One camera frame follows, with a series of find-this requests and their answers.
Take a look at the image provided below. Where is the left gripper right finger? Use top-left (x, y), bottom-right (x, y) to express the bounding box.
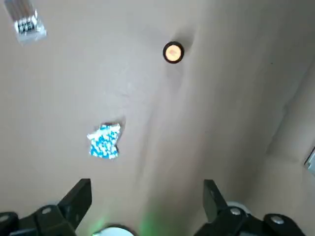
top-left (196, 179), bottom-right (306, 236)

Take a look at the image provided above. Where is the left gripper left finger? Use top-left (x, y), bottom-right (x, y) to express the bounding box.
top-left (0, 178), bottom-right (93, 236)

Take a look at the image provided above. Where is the silver aluminium medicine case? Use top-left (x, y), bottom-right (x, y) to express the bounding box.
top-left (304, 146), bottom-right (315, 177)

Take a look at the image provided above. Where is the blue white capsule bag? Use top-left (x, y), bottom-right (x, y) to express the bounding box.
top-left (86, 121), bottom-right (122, 161)

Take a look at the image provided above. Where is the brown bottle orange cap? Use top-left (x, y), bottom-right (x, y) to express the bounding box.
top-left (162, 41), bottom-right (186, 65)

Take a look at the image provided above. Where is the clear bag of swabs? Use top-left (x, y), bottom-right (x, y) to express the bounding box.
top-left (3, 0), bottom-right (48, 47)

